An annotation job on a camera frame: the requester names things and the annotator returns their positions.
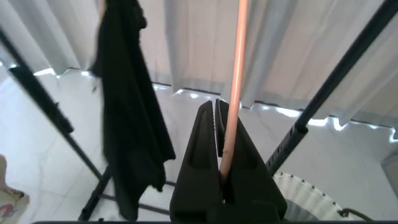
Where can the black clothes rack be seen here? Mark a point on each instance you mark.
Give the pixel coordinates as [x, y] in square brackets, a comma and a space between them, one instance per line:
[46, 105]

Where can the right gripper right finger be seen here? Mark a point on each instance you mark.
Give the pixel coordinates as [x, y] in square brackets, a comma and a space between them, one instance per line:
[248, 174]

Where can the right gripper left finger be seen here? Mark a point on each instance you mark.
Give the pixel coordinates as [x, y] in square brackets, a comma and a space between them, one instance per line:
[196, 183]

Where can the white curtain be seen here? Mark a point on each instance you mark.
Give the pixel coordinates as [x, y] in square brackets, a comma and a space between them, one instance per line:
[192, 46]

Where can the pink clothes hanger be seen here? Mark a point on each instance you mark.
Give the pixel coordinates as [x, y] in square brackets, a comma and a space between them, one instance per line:
[237, 62]

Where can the white laundry basket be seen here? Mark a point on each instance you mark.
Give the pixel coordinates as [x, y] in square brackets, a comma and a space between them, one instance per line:
[304, 196]

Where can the black sleeveless top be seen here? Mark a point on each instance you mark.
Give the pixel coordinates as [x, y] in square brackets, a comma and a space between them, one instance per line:
[130, 109]

